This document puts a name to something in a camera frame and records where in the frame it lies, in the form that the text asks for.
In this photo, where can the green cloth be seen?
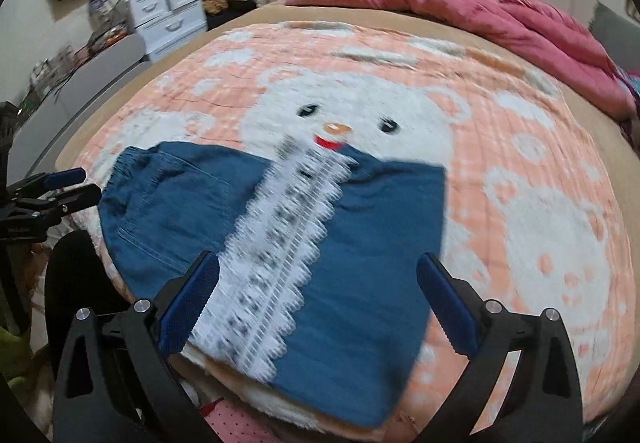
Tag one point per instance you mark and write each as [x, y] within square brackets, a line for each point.
[12, 353]

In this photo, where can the grey quilted headboard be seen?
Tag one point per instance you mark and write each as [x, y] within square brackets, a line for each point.
[615, 28]

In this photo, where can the colourful patterned cloth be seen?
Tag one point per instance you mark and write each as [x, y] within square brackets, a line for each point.
[631, 85]

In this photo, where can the pink dotted cloth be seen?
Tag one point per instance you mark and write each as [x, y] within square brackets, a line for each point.
[230, 423]

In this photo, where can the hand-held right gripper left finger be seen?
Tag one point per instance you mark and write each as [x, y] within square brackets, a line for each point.
[192, 303]

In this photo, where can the white drawer unit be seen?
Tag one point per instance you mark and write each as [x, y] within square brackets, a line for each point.
[170, 28]

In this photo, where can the blue denim pants lace trim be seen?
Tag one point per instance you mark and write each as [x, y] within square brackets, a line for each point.
[375, 248]

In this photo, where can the striped dark cloth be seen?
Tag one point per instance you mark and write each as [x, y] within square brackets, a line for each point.
[631, 130]

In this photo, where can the brown fluffy cloth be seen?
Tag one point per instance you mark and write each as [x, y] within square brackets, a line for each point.
[222, 5]

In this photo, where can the orange printed fleece blanket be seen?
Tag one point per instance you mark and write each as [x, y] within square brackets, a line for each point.
[500, 148]

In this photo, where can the clutter of small boxes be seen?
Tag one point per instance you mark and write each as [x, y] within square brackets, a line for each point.
[60, 68]

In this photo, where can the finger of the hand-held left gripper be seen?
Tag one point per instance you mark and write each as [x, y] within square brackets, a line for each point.
[75, 200]
[62, 178]

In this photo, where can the grey bench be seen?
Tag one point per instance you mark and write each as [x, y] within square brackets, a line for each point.
[90, 83]

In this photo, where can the pink quilt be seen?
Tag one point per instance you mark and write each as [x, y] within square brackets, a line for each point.
[450, 8]

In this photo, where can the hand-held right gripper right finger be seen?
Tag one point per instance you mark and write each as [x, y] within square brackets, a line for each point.
[447, 308]

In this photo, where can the beige bed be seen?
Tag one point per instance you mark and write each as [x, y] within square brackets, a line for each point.
[250, 15]

